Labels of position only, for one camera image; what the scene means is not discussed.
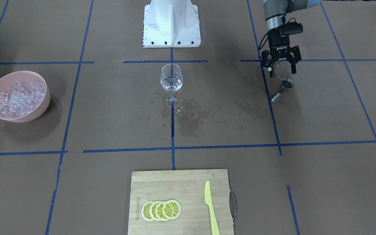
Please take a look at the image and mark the pile of ice cubes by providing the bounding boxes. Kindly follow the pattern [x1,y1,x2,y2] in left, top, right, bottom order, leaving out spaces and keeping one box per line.
[0,80,48,119]

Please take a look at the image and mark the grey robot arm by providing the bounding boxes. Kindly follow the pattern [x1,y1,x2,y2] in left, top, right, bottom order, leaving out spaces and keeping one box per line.
[258,0,320,77]

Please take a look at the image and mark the bamboo cutting board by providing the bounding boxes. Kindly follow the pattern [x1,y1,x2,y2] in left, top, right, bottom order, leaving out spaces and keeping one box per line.
[127,169,235,235]

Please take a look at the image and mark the lemon slice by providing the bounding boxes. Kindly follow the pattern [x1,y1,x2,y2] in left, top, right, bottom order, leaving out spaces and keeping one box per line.
[149,201,161,221]
[155,201,169,221]
[162,199,181,220]
[142,201,154,222]

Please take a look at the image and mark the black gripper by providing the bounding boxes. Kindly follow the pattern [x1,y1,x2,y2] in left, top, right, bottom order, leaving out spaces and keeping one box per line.
[261,29,302,78]

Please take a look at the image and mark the steel jigger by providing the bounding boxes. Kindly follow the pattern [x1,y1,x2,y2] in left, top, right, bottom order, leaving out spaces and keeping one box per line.
[271,78,294,103]

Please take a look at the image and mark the clear wine glass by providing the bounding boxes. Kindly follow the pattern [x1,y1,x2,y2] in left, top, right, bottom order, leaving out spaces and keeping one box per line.
[161,63,183,107]

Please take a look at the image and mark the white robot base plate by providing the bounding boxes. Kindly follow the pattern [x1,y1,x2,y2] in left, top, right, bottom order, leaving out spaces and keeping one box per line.
[142,0,201,48]

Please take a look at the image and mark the pink bowl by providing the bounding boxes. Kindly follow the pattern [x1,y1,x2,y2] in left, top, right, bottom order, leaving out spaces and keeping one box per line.
[0,71,50,122]

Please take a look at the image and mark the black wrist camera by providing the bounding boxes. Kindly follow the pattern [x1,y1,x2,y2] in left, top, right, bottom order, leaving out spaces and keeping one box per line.
[278,22,303,36]

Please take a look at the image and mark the yellow plastic knife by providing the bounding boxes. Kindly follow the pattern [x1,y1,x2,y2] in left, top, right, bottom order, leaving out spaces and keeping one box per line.
[204,180,220,235]

